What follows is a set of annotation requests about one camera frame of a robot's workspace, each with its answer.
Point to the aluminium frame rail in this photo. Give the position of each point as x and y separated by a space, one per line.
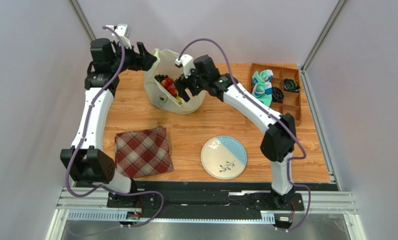
330 214

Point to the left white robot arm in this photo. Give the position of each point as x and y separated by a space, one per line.
85 160

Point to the dark fake grapes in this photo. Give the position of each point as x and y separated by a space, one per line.
160 77

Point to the blue and cream plate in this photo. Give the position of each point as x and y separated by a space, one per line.
223 157

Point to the red fake strawberry bunch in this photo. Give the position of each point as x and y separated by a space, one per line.
168 85

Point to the red plaid cloth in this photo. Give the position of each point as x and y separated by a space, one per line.
143 153

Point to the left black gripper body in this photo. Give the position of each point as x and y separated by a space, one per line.
130 62

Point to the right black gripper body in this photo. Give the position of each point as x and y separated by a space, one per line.
189 83

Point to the wrist white camera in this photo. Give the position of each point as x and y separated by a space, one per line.
122 33
186 62

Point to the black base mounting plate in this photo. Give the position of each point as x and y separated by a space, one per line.
203 200

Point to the yellow fake banana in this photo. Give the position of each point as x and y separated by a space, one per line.
178 99

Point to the brown wooden organizer tray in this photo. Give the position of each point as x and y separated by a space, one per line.
286 89

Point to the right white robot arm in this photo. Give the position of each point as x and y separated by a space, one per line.
279 131

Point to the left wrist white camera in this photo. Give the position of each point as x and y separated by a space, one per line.
122 33

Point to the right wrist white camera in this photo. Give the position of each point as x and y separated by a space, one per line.
186 62

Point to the white plastic bag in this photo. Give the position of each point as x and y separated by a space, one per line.
159 85

